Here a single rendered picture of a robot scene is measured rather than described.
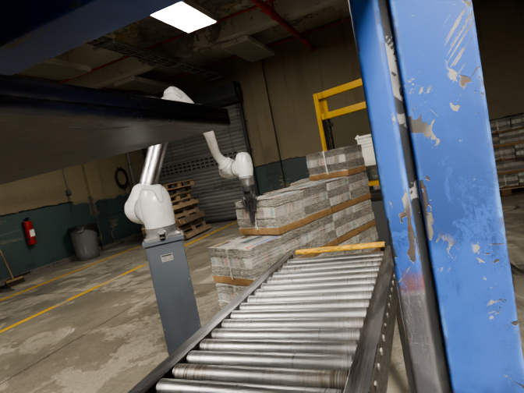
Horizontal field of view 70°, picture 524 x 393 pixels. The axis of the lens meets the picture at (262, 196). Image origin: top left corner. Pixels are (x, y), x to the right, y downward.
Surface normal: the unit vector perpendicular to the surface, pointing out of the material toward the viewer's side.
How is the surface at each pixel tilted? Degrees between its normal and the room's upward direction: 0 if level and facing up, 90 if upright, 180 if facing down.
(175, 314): 90
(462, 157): 90
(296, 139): 90
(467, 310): 90
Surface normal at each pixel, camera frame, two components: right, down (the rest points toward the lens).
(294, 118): -0.38, 0.15
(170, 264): 0.25, 0.03
